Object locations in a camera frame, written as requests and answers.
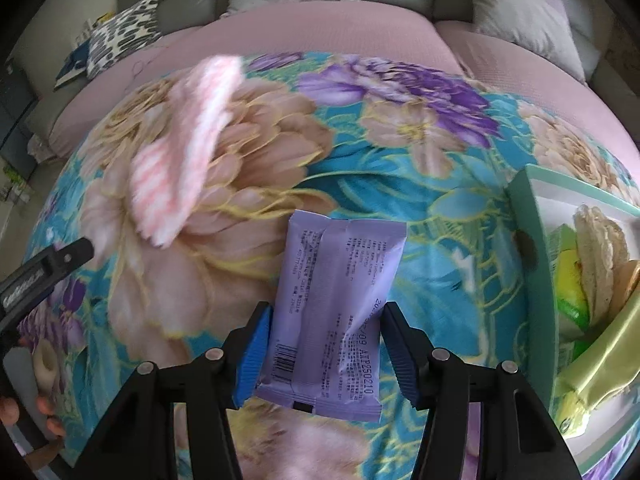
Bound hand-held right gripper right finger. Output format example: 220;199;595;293
382;302;583;480

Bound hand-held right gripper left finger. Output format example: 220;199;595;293
70;301;273;480

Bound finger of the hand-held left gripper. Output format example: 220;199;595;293
47;239;95;276

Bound purple packet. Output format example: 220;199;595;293
252;210;408;423

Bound teal cardboard box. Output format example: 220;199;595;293
507;165;640;478

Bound person's left hand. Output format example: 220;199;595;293
0;392;66;466

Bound white patterned bag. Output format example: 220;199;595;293
27;132;56;161

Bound floral blanket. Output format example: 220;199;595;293
22;50;640;480

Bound dark blue cabinet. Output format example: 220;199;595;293
0;57;38;161

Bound blue white cushion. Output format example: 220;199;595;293
52;42;93;92

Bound light green cloth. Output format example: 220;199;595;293
552;290;640;436

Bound blue white patterned pillow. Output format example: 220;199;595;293
85;0;163;80

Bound white yellow books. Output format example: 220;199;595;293
75;12;113;48

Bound grey sofa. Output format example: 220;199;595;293
22;0;631;136

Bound grey and pink pillow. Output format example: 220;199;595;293
464;0;588;83

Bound thin dark cord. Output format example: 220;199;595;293
127;45;171;83

